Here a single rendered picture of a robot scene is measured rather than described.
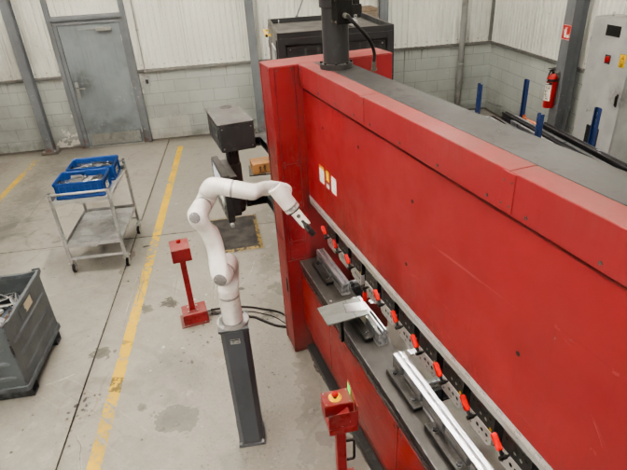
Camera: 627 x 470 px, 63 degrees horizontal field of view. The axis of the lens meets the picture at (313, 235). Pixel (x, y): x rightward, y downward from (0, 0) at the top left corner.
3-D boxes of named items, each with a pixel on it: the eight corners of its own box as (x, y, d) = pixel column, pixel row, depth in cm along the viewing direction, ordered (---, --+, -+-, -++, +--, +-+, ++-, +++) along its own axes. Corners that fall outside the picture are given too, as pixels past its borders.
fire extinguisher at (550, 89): (538, 105, 752) (544, 66, 725) (550, 104, 753) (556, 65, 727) (545, 108, 736) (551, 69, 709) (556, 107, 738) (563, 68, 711)
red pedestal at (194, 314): (179, 316, 475) (161, 239, 435) (206, 310, 482) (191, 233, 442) (182, 328, 458) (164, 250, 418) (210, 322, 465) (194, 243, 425)
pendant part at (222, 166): (216, 200, 401) (210, 156, 384) (231, 196, 405) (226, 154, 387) (229, 223, 364) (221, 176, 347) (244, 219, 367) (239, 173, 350)
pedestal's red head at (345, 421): (321, 407, 285) (319, 384, 276) (348, 402, 287) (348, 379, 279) (329, 436, 268) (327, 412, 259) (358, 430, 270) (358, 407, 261)
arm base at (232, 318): (216, 333, 294) (212, 307, 285) (217, 313, 311) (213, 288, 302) (249, 328, 296) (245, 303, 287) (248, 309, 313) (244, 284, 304)
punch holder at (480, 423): (466, 420, 209) (470, 391, 201) (484, 414, 211) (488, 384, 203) (489, 449, 197) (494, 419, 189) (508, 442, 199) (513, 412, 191)
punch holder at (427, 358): (417, 358, 243) (419, 331, 235) (433, 352, 245) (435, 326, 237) (434, 379, 230) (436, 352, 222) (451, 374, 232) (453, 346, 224)
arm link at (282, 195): (285, 205, 269) (282, 213, 261) (269, 186, 264) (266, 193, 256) (297, 197, 266) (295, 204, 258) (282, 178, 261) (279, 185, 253)
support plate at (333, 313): (316, 309, 311) (316, 307, 310) (356, 298, 318) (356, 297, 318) (327, 325, 296) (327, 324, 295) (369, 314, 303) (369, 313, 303)
